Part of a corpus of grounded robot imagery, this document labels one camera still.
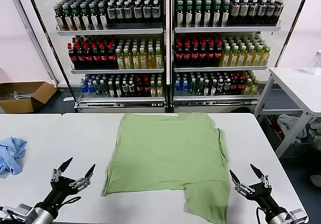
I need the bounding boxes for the silver metal rods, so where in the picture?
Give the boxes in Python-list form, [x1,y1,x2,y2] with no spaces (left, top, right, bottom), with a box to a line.
[14,90,31,100]

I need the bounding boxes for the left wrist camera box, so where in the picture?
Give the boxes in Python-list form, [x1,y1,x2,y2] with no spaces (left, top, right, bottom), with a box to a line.
[0,203,35,219]

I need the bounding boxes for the crumpled light blue garment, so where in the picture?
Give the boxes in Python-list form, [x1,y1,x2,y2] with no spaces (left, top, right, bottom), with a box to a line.
[0,136,28,179]

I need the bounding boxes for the open cardboard box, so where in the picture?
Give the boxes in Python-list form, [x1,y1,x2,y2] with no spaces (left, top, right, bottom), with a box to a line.
[0,80,58,114]

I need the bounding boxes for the dark red cloth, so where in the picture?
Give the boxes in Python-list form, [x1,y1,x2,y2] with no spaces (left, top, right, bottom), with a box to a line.
[272,121,285,139]

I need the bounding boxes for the dark bottle beige label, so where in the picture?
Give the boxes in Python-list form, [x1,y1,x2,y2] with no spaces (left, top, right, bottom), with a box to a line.
[230,0,240,25]
[239,0,249,25]

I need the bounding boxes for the clear plastic jar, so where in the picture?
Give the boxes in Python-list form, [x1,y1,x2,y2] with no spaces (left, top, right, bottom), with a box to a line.
[307,50,321,75]

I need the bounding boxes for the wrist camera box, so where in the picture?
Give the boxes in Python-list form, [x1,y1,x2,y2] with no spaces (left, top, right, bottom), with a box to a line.
[0,203,35,219]
[287,208,308,222]

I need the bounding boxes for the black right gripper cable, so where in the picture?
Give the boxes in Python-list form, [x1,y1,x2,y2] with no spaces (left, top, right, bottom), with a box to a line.
[255,206,266,224]

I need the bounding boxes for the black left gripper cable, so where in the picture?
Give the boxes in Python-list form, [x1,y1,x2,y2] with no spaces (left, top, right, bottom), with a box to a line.
[60,195,82,207]

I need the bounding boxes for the glass cabinet door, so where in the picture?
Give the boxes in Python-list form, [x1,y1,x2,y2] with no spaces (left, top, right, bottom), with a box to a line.
[5,0,76,106]
[274,0,314,68]

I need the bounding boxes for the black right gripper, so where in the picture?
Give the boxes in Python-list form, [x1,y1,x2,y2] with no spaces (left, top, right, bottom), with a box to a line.
[229,163,288,218]

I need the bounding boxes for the pale green cloth pile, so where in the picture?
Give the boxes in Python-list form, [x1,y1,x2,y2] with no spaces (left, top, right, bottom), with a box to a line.
[307,118,321,141]

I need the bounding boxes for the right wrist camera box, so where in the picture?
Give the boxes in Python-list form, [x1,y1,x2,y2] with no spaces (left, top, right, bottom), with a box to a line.
[287,208,308,222]

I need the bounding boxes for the beverage display cabinet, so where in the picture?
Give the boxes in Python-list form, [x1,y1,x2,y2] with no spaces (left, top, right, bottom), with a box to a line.
[40,0,168,114]
[170,0,283,114]

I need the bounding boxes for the dark bottle green cap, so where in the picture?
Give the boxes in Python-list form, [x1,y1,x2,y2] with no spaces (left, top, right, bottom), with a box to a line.
[79,4,90,31]
[185,0,194,28]
[203,0,213,28]
[212,0,222,28]
[88,3,100,30]
[54,6,65,31]
[176,0,185,28]
[62,5,73,31]
[97,3,108,30]
[221,1,230,27]
[194,0,203,28]
[71,4,82,31]

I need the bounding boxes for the cola bottle red cap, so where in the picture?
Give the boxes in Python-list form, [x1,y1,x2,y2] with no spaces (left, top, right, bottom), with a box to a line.
[191,41,200,66]
[183,41,192,66]
[91,43,100,68]
[76,43,85,68]
[199,41,208,66]
[84,43,93,68]
[107,42,117,68]
[99,43,108,68]
[215,41,223,66]
[175,41,184,66]
[207,41,216,66]
[67,43,77,68]

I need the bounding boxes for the white shoe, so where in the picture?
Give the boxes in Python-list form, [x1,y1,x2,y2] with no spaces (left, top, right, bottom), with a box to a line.
[309,174,321,186]

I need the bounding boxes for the dark bottle black-white label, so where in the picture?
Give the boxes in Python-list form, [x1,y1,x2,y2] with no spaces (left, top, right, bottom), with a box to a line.
[257,0,266,25]
[266,0,275,25]
[124,0,133,21]
[248,0,258,25]
[107,1,117,22]
[133,0,143,21]
[274,0,284,25]
[151,0,161,21]
[142,0,152,21]
[116,0,125,21]

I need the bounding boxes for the grey white cloth pile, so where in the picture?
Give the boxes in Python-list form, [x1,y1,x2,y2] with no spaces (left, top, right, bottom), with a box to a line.
[277,113,308,144]

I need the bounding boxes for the white side table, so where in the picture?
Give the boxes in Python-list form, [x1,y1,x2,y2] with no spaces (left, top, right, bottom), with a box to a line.
[253,67,321,159]

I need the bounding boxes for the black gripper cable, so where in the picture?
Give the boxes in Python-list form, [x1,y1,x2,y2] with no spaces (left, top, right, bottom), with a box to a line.
[60,195,82,207]
[255,206,266,224]

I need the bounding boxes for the small cola bottle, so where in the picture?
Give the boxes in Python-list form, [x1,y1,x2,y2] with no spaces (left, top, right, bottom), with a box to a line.
[135,78,143,97]
[230,75,238,95]
[237,75,245,95]
[142,78,150,97]

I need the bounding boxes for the light green t-shirt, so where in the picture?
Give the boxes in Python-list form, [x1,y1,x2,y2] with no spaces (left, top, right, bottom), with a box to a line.
[101,112,231,222]

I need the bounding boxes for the grey storage bin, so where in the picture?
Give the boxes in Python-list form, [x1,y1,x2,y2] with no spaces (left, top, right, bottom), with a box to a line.
[259,115,319,159]

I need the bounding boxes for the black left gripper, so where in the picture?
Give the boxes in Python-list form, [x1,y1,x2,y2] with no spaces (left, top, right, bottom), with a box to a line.
[37,157,96,213]

